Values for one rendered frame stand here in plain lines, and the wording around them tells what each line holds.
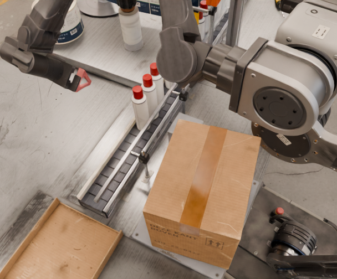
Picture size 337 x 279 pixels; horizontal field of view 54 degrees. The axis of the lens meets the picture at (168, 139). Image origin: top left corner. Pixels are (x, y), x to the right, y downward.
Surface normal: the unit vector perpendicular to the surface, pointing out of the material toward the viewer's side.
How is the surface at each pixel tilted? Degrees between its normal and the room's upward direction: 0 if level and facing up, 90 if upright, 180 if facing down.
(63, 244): 0
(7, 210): 0
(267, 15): 0
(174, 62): 51
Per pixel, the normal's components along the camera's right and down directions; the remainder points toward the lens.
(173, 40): -0.48, 0.16
